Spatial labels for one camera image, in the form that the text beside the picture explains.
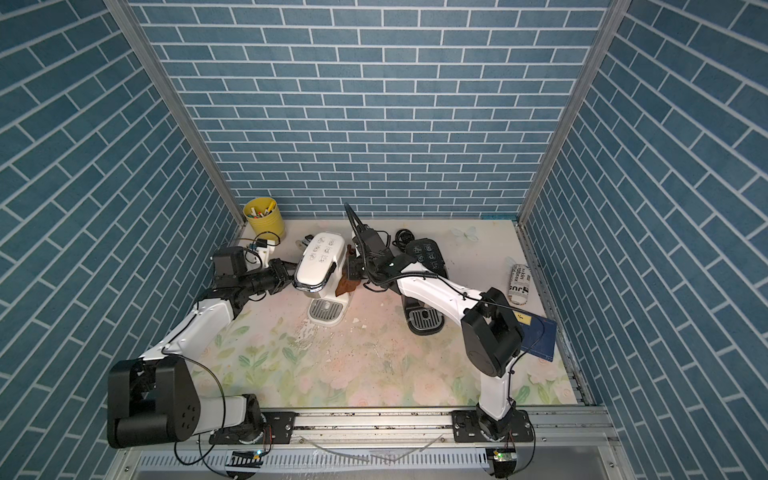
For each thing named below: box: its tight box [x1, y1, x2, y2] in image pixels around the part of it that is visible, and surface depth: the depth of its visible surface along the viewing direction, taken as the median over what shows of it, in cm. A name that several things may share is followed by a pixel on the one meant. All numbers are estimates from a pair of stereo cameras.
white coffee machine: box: [292, 232, 349, 327], surface depth 82 cm
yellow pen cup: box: [243, 197, 285, 241], surface depth 107 cm
